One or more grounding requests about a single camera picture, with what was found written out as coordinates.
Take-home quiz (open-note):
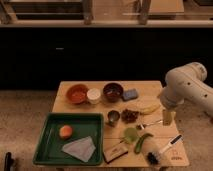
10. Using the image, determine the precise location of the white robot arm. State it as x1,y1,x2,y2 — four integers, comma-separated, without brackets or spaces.
159,62,213,126

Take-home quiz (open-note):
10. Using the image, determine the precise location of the purple bowl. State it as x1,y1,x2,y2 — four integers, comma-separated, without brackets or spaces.
103,82,124,102

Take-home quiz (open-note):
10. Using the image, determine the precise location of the orange bowl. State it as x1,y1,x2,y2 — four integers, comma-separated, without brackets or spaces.
66,84,88,104

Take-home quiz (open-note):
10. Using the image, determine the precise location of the green cucumber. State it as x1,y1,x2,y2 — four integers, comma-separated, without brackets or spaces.
134,133,153,154

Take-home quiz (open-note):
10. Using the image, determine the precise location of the dark grape bunch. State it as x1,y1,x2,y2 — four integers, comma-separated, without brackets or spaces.
121,109,139,123

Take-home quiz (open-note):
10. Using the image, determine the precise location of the green round lid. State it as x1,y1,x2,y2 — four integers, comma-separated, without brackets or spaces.
124,127,138,144

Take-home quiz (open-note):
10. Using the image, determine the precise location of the blue sponge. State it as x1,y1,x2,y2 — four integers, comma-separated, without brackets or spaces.
122,89,138,101

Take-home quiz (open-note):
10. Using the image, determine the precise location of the metal cup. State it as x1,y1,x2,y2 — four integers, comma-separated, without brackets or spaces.
107,110,120,127

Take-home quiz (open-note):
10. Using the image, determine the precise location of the wooden block eraser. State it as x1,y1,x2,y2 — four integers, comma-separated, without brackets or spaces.
103,143,128,164

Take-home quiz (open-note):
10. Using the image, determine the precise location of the white cup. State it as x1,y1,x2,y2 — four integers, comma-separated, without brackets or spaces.
87,88,101,104

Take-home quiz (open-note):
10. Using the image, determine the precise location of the grey folded cloth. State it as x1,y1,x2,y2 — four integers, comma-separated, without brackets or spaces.
62,136,96,162

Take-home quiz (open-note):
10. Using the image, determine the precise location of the green plastic tray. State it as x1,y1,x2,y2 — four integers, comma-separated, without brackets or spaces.
33,113,104,166

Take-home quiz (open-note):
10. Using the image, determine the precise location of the orange fruit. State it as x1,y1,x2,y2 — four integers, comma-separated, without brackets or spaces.
59,125,73,139

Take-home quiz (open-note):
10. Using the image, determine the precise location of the black object on floor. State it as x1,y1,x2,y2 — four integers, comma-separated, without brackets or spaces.
4,152,14,171

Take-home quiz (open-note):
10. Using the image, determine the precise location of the white handled dish brush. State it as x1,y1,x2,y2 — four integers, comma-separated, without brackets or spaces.
147,135,182,165

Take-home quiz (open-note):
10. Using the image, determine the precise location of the wooden shelf rail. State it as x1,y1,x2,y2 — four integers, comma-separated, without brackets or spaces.
0,20,213,28

